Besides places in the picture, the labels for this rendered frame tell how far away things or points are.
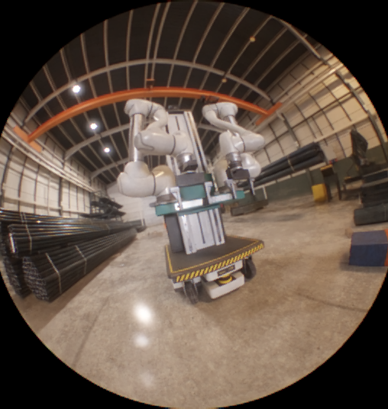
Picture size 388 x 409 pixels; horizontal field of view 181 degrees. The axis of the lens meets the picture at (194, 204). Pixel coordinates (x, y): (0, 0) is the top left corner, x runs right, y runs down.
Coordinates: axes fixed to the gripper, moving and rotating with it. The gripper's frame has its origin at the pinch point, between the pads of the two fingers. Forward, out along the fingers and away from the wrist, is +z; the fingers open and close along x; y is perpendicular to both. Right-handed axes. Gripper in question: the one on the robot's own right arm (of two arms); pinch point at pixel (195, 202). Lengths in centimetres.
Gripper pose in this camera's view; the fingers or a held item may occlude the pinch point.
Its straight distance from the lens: 55.3
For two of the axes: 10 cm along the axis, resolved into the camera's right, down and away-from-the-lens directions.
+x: -9.4, 1.9, -2.7
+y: -2.5, 1.3, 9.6
